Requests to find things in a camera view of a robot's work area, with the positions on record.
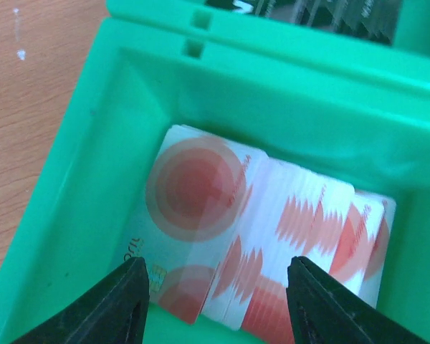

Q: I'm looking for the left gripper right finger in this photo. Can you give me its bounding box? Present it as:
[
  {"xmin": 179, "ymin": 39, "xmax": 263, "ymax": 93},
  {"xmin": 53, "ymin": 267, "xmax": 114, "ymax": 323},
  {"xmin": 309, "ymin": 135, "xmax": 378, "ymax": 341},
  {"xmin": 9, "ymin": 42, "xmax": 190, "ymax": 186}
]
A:
[{"xmin": 286, "ymin": 257, "xmax": 426, "ymax": 343}]

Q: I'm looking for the red white card stack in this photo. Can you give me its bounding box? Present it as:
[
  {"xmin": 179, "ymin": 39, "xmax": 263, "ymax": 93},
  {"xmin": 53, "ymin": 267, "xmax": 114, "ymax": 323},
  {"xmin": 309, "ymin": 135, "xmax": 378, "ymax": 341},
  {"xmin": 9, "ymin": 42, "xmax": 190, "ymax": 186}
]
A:
[{"xmin": 145, "ymin": 125, "xmax": 396, "ymax": 343}]

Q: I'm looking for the black card stack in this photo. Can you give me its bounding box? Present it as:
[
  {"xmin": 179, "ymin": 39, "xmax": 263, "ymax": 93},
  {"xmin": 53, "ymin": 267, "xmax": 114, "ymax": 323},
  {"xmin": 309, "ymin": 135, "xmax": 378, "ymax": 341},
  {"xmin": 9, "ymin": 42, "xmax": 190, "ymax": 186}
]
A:
[{"xmin": 204, "ymin": 0, "xmax": 403, "ymax": 45}]

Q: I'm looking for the green bin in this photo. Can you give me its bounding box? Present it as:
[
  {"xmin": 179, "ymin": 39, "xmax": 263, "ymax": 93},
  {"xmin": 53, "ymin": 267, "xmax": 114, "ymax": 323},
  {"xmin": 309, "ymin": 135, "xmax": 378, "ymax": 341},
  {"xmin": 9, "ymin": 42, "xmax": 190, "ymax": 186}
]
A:
[
  {"xmin": 0, "ymin": 18, "xmax": 430, "ymax": 343},
  {"xmin": 106, "ymin": 1, "xmax": 430, "ymax": 57}
]

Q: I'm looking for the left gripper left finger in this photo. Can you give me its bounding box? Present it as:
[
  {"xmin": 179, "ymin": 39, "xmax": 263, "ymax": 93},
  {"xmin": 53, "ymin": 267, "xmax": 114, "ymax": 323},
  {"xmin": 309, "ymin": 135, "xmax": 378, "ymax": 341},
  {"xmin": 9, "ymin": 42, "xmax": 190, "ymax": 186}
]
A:
[{"xmin": 14, "ymin": 257, "xmax": 150, "ymax": 343}]

